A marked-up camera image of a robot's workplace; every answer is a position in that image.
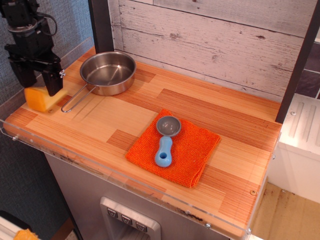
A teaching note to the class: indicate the orange knitted cloth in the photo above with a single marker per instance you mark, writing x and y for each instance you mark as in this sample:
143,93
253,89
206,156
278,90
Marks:
191,149

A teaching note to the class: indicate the dark frame post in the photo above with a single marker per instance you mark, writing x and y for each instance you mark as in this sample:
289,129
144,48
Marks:
300,63
101,25

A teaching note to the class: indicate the stainless steel pot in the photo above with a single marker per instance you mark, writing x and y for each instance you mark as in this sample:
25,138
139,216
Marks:
105,74

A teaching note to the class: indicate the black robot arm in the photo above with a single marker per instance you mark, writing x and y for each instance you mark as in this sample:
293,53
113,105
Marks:
21,9

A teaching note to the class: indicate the silver dispenser button panel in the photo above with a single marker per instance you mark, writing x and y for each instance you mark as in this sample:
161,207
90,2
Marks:
122,222

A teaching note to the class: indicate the dark right frame post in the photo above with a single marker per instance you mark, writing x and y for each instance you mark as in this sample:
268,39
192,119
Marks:
300,63

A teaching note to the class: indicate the blue grey ice cream scoop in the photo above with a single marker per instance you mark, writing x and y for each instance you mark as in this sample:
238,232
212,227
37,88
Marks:
168,127

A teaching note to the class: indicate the dark left frame post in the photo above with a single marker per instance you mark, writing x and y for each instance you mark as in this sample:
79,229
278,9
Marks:
101,25

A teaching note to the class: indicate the clear acrylic guard rail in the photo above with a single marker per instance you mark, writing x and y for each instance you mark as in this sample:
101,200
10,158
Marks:
87,149

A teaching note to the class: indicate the white toy sink unit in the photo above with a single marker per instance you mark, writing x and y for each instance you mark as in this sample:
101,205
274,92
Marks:
295,164

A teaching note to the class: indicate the grey toy fridge cabinet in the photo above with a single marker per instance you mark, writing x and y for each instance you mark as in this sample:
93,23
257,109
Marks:
82,190

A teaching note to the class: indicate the yellow cheese wedge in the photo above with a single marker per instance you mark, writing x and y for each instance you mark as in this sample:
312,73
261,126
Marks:
38,98

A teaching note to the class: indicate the orange object bottom left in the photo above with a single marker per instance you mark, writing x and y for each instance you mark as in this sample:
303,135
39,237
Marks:
25,234

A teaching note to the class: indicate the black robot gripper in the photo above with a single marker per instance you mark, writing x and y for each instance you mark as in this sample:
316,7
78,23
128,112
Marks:
32,52

